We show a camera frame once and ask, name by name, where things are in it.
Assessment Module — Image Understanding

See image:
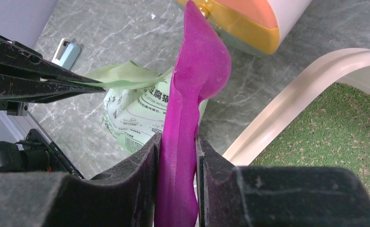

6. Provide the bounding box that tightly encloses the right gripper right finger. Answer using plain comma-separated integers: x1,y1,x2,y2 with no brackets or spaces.
196,136,370,227

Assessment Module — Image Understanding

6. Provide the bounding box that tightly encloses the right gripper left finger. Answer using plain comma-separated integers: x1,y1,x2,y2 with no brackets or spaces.
0,133,161,227

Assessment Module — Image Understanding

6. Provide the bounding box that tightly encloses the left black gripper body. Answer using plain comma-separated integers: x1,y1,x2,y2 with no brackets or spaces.
0,101,84,179

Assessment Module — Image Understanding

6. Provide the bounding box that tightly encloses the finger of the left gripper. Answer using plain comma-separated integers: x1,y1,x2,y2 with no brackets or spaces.
0,74,105,104
0,35,101,84

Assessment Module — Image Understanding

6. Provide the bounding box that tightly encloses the green litter bag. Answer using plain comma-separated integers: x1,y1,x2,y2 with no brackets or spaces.
78,60,209,154

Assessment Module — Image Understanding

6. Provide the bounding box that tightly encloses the magenta plastic scoop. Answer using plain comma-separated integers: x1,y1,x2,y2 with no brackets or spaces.
155,1,231,227

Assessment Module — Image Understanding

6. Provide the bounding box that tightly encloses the beige litter box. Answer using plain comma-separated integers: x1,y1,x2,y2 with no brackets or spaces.
224,48,370,195

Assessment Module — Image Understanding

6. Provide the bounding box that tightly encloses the beige orange drawer cabinet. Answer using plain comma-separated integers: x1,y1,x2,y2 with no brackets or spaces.
176,0,311,56

